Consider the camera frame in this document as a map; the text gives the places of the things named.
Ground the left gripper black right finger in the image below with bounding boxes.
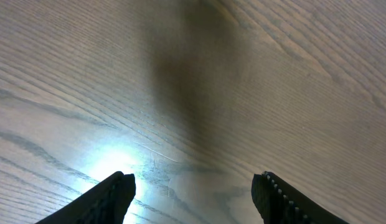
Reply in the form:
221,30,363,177
251,171,347,224

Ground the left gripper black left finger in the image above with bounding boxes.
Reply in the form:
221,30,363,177
37,171,136,224

